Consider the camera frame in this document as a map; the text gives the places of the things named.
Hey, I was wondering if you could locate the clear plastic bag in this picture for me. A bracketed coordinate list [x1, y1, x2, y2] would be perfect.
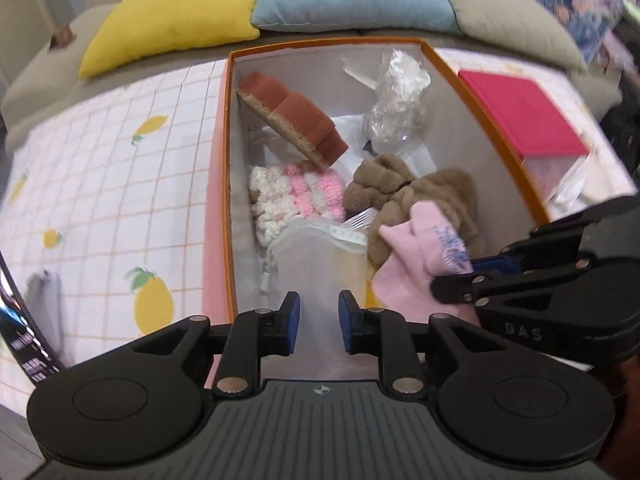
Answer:
[363, 49, 432, 153]

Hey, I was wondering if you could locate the white mesh bag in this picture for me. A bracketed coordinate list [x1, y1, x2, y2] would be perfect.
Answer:
[260, 219, 376, 380]

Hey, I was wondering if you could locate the red brown sponge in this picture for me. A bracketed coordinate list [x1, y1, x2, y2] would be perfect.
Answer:
[236, 72, 348, 169]

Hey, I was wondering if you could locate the grey green cushion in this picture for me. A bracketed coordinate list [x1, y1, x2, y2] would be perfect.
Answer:
[448, 0, 586, 70]

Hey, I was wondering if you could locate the pink white crochet item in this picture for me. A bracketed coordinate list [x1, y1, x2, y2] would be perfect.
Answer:
[248, 162, 346, 248]

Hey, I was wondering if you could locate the brown fluffy plush towel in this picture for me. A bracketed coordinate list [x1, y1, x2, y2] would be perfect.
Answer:
[343, 154, 484, 270]

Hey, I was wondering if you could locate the red lid transparent box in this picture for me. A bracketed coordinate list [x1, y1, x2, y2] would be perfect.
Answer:
[459, 70, 620, 210]

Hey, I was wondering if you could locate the white checked fruit tablecloth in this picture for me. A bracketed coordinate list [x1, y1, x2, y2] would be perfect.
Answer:
[1, 60, 636, 365]

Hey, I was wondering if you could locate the black smartphone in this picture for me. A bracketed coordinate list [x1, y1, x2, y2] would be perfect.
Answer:
[1, 258, 65, 386]

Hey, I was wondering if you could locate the yellow cushion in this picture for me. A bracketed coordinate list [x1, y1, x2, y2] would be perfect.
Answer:
[78, 0, 259, 79]

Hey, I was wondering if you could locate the small brown sign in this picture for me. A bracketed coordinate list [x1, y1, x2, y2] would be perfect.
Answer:
[49, 25, 76, 50]

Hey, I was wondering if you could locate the beige sofa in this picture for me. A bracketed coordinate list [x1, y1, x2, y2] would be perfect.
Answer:
[0, 0, 626, 156]

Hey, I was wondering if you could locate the cream door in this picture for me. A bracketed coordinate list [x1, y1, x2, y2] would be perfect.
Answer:
[0, 0, 50, 87]

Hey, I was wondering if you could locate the pink printed cloth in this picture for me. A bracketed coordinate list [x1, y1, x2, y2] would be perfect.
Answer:
[372, 200, 480, 325]

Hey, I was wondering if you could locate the orange cardboard box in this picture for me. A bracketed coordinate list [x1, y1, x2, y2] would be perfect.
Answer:
[200, 34, 554, 391]

